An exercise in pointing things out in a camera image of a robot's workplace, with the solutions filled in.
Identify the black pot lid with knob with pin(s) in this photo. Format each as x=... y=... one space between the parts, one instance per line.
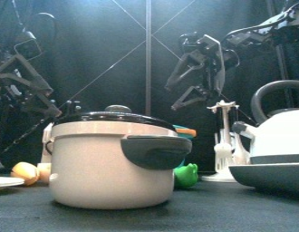
x=114 y=116

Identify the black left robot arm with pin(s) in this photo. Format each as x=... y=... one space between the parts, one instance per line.
x=0 y=90

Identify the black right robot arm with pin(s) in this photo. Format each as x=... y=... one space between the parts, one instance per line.
x=260 y=33

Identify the teal container with orange lid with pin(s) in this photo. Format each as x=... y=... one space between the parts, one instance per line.
x=186 y=132

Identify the white utensil stand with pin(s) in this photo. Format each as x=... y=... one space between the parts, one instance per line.
x=225 y=120

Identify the white knife block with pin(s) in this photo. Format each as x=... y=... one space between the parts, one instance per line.
x=45 y=136

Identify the black toy scissors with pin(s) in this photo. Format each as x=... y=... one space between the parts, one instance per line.
x=48 y=148

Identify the white toy fork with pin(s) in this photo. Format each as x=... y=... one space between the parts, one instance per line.
x=223 y=151

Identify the white toy spatula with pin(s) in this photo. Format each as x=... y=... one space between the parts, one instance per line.
x=240 y=154

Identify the cream toy cup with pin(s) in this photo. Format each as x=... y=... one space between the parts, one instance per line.
x=44 y=172

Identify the yellow toy lemon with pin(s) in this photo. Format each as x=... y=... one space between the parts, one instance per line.
x=24 y=172

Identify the green toy vegetable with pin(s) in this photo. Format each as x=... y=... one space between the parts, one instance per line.
x=186 y=175

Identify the white plate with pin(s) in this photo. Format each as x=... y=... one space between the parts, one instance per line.
x=5 y=181

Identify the grey tray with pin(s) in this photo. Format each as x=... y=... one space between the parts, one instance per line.
x=272 y=178

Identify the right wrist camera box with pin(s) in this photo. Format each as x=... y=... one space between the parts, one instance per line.
x=189 y=42

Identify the grey metal frame pole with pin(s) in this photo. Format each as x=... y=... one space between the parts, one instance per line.
x=148 y=60

